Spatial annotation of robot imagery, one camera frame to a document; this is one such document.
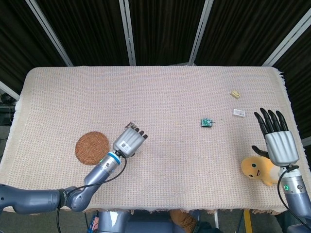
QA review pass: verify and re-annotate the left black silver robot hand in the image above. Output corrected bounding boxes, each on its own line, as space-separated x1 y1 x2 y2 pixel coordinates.
112 127 149 157

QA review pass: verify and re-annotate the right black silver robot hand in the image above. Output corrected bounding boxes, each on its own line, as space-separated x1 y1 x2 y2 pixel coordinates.
251 107 300 167

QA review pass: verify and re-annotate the brown woven round coaster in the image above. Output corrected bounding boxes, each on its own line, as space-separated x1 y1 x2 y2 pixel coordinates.
74 131 115 166

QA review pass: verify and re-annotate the yellow plush toy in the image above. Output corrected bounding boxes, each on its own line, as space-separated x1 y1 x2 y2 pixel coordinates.
241 156 280 187

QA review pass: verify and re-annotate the beige woven tablecloth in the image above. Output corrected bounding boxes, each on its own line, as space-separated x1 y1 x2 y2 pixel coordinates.
0 66 311 216

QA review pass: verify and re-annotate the yellow upright bar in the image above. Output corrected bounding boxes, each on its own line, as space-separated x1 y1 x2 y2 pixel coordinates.
243 210 251 229

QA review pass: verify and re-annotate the small green toy tank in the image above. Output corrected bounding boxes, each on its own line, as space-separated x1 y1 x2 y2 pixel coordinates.
200 117 216 128

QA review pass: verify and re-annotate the grey-blue robot torso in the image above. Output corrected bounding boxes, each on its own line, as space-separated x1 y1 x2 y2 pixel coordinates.
96 210 173 233

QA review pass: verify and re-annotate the brown fuzzy object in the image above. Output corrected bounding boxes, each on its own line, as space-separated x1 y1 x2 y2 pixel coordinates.
169 209 198 233

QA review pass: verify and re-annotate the dark equipment clutter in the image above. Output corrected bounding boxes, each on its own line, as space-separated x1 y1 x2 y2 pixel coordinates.
0 92 17 128

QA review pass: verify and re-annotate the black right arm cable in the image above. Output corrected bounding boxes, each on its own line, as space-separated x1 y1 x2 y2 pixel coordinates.
277 165 301 216

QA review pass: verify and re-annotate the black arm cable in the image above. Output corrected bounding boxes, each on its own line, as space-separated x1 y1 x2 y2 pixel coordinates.
277 165 301 216
56 155 128 233

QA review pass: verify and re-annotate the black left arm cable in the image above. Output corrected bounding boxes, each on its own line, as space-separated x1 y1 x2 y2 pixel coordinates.
56 155 128 233

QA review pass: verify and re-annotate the grey aluminium frame post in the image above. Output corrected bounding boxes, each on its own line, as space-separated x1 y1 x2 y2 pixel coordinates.
119 0 137 67
188 0 215 66
25 0 74 67
0 81 20 100
261 9 311 67

